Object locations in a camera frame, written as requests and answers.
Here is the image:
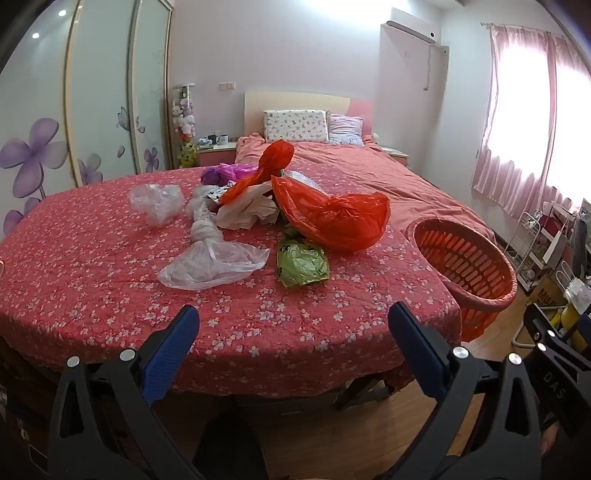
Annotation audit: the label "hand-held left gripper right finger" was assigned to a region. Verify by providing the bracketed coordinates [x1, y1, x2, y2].
[388, 302, 543, 480]

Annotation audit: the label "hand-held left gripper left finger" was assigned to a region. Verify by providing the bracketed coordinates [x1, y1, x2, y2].
[47, 304, 206, 480]

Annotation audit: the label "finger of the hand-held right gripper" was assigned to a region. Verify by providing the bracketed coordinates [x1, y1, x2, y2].
[524, 302, 591, 370]

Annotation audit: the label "orange plastic laundry basket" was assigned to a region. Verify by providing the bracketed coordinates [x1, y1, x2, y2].
[405, 217, 519, 343]

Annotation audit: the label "green plastic bag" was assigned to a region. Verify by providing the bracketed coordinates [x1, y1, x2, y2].
[276, 236, 331, 288]

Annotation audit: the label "black spotted clear plastic bag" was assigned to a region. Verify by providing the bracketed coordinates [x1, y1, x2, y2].
[193, 184, 234, 206]

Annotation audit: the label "white paper bag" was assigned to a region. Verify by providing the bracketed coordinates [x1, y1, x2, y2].
[554, 261, 591, 311]

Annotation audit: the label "folding table leg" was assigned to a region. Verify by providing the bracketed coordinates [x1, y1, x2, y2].
[332, 374, 393, 411]

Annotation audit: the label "knotted clear plastic bag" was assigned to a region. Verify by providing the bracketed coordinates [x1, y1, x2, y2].
[157, 203, 271, 291]

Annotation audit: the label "crumpled clear plastic bag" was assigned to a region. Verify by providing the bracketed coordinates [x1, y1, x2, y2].
[129, 183, 185, 227]

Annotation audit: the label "large orange plastic bag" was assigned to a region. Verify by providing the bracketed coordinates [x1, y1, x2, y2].
[271, 175, 392, 252]

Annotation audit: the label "white plastic bag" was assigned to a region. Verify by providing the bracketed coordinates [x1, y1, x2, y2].
[216, 181, 282, 230]

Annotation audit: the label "bed with salmon duvet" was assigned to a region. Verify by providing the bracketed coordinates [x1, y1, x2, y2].
[235, 133, 497, 241]

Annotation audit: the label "purple plastic bag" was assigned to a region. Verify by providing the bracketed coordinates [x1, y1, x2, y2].
[200, 163, 258, 185]

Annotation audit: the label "pink nightstand with mugs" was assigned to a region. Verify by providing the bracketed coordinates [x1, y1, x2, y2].
[196, 141, 238, 168]

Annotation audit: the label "pink curtain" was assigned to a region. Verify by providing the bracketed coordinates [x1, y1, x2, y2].
[472, 23, 591, 219]

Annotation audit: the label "knotted red plastic bag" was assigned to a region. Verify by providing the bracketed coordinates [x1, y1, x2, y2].
[219, 140, 296, 205]

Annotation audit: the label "striped lilac pillow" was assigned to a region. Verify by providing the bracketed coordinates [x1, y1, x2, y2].
[327, 112, 365, 146]

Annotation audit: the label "hanging plush toys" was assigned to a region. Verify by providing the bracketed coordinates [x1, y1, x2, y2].
[172, 84, 195, 139]

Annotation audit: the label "floral white pillow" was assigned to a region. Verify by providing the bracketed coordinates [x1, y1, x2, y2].
[263, 110, 330, 143]

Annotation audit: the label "wardrobe with purple flowers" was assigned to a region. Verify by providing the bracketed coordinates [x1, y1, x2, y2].
[0, 0, 175, 241]

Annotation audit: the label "cream and pink headboard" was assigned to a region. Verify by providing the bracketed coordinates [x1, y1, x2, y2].
[244, 91, 375, 139]

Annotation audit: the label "white air conditioner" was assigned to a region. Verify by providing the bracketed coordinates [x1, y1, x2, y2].
[385, 19, 438, 47]

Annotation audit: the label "white wire rack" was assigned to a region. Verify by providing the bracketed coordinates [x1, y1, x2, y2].
[502, 210, 546, 291]

